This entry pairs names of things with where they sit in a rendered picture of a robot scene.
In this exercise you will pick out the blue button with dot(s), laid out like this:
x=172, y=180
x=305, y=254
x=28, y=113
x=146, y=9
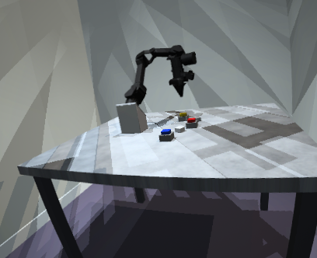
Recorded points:
x=166, y=135

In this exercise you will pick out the yellow button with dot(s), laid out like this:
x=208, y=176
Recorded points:
x=183, y=117

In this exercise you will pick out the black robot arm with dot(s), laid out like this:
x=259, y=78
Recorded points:
x=175, y=54

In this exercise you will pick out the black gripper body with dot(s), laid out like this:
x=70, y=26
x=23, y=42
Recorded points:
x=176, y=80

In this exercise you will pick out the red button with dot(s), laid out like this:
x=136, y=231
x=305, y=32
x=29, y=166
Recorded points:
x=192, y=123

